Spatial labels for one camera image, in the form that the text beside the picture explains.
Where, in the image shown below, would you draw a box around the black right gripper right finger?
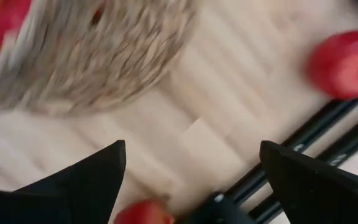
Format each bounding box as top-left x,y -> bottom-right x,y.
259,140 -> 358,224

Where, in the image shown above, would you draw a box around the black aluminium table frame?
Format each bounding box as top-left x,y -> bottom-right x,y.
175,95 -> 358,224

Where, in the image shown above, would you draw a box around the woven straw basket with handles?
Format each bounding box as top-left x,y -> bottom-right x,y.
0,0 -> 200,118

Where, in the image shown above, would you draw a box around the dark red apple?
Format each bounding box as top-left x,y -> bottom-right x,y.
112,198 -> 176,224

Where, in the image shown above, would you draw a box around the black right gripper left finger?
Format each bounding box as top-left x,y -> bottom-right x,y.
0,139 -> 127,224

